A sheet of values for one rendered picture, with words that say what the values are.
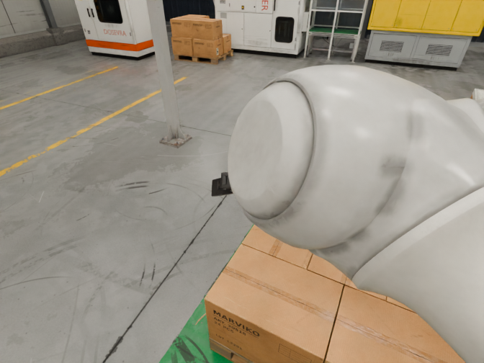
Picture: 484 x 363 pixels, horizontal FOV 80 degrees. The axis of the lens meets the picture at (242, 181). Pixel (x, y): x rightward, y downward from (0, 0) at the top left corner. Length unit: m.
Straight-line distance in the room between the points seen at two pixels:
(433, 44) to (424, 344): 7.21
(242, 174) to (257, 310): 1.36
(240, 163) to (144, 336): 2.00
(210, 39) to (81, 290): 6.13
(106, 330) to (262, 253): 1.13
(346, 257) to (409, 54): 8.07
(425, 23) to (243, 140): 7.94
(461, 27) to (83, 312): 8.05
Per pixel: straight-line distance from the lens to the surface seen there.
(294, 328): 1.47
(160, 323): 2.14
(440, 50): 8.25
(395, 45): 8.15
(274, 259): 1.67
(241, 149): 0.15
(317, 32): 8.17
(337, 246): 0.16
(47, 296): 2.56
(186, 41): 7.75
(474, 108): 0.29
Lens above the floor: 1.85
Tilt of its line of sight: 37 degrees down
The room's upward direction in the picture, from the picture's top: straight up
